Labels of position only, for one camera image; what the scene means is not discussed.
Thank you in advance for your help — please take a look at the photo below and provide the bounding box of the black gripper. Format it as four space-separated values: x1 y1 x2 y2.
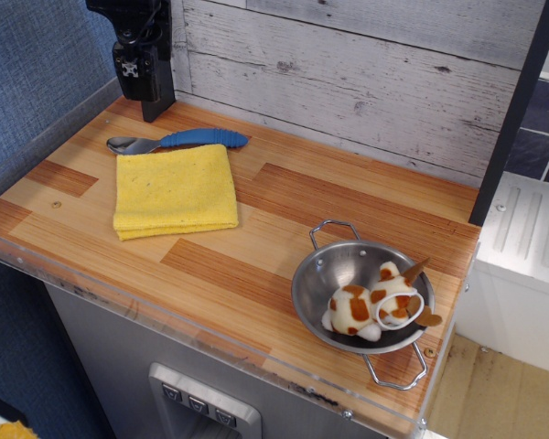
86 0 171 102

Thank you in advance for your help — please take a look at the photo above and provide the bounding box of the steel bowl with handles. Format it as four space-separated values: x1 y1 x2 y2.
291 234 435 385

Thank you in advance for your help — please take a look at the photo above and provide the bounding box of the spotted plush animal toy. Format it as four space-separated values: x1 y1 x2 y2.
321 260 442 342

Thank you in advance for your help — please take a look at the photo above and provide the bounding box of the folded yellow towel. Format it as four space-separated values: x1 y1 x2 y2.
113 145 239 241

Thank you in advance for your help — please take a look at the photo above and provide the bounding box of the grey control panel with buttons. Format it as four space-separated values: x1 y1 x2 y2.
148 362 263 438

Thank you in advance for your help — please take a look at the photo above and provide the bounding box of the yellow object bottom left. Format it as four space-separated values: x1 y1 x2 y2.
0 422 38 439

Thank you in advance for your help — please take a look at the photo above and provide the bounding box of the white ribbed appliance top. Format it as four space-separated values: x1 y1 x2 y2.
477 172 549 284

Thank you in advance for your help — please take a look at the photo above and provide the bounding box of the black left vertical post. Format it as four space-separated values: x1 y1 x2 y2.
141 60 176 123

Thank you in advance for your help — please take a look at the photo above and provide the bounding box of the black vertical post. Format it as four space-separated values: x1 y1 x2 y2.
468 0 549 226
141 60 176 123

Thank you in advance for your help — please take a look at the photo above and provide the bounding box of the blue handled metal spoon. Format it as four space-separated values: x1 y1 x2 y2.
107 128 249 155

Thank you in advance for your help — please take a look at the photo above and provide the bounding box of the black right vertical post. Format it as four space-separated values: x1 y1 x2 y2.
468 0 549 226

